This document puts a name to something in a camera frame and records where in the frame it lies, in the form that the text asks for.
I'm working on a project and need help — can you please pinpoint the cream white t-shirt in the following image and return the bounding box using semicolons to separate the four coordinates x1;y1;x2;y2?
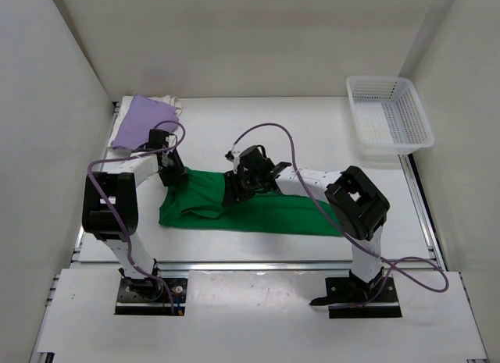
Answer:
116;94;184;153

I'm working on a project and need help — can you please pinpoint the green t-shirt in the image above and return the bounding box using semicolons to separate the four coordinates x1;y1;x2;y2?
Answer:
159;169;341;237

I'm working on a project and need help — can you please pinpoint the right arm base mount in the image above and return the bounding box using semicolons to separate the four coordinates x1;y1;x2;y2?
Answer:
309;277;402;319

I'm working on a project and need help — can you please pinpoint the white plastic basket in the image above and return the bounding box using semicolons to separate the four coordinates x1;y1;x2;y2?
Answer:
346;76;434;157

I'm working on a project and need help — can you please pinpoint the purple t-shirt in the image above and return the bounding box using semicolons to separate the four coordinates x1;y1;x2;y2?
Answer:
110;93;180;151

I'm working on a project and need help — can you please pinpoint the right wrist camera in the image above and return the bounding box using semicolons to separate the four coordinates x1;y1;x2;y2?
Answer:
224;145;241;174

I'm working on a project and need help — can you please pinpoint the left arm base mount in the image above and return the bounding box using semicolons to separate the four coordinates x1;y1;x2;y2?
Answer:
115;277;188;317

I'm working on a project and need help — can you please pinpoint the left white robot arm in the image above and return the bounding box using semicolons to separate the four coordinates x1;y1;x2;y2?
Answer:
82;129;188;281

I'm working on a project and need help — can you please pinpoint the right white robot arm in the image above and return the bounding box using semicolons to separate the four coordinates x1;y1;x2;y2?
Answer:
223;144;390;290

